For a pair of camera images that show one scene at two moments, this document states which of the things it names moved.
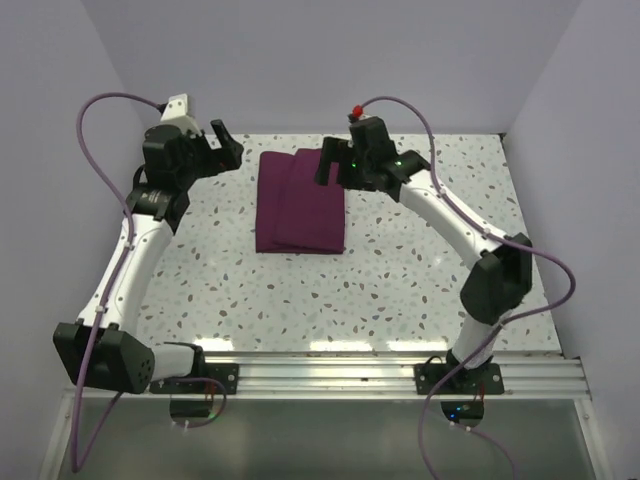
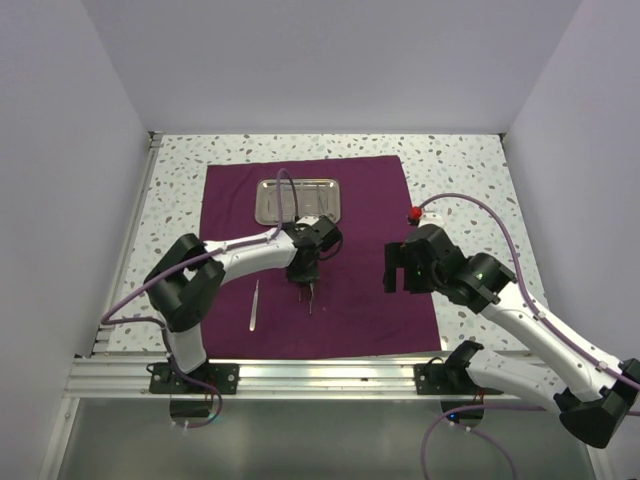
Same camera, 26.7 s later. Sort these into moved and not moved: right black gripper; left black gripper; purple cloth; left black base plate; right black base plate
Moved: right black gripper; purple cloth; left black gripper
Not moved: left black base plate; right black base plate
